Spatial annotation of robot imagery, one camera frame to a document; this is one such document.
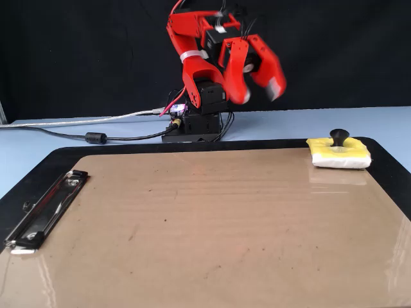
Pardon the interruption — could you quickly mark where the red gripper body black motor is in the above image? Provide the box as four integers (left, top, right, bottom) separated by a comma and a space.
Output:
218, 33, 264, 76

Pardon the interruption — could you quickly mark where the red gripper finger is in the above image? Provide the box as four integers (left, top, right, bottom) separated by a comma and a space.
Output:
250, 35, 287, 101
223, 41, 252, 105

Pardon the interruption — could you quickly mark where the yellow sponge with black knob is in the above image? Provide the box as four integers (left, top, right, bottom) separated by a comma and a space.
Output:
306, 128, 372, 170

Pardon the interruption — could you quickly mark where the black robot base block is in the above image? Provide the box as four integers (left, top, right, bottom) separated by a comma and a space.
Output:
161, 110, 223, 144

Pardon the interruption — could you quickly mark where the controller circuit board with LED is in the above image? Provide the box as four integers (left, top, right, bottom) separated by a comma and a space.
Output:
169, 102, 188, 118

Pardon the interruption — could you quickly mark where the brown clipboard board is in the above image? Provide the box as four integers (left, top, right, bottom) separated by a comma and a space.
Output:
0, 147, 411, 308

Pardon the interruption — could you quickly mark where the black rectangular mat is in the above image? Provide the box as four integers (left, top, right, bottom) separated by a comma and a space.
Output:
0, 137, 411, 257

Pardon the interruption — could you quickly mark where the black backdrop cloth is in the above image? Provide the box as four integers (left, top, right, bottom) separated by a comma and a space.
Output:
0, 0, 411, 124

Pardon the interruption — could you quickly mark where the silver metal clipboard clip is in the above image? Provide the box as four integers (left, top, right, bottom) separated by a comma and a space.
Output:
3, 169, 89, 256

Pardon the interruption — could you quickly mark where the black arm wire bundle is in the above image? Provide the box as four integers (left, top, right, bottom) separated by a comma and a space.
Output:
168, 0, 258, 142

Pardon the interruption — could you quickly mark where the white cable tie band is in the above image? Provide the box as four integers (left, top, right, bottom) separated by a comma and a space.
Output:
179, 49, 209, 64

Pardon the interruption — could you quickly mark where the red wire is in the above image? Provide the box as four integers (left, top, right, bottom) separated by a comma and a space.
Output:
159, 0, 188, 118

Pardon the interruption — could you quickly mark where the black power cable with ferrite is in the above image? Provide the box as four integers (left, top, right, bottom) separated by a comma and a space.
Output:
0, 119, 183, 145

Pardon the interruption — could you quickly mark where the silver braided USB cable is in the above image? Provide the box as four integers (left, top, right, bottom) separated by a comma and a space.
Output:
0, 108, 174, 129

